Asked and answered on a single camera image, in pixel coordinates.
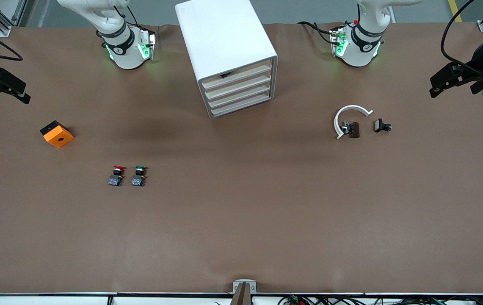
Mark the brown table cover mat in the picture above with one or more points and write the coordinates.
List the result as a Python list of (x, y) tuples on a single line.
[(241, 212)]

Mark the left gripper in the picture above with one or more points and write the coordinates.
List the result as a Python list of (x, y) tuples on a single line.
[(479, 62)]

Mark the dark brown connector block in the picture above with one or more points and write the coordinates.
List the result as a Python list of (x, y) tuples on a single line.
[(354, 129)]

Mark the green push button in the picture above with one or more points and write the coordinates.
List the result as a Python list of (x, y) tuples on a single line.
[(139, 175)]

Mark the small black clip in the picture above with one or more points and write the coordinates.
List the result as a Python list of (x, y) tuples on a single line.
[(380, 125)]

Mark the brown strip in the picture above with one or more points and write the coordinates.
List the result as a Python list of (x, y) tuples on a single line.
[(243, 296)]

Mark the grey metal bracket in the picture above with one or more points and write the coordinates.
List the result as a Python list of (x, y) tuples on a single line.
[(244, 283)]

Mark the red push button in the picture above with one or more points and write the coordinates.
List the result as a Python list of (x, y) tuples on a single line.
[(116, 175)]

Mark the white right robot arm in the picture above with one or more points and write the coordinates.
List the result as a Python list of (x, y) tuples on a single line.
[(129, 57)]

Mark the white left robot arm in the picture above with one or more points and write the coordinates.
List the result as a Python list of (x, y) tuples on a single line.
[(362, 55)]

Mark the orange and black button box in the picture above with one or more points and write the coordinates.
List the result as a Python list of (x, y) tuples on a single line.
[(57, 134)]

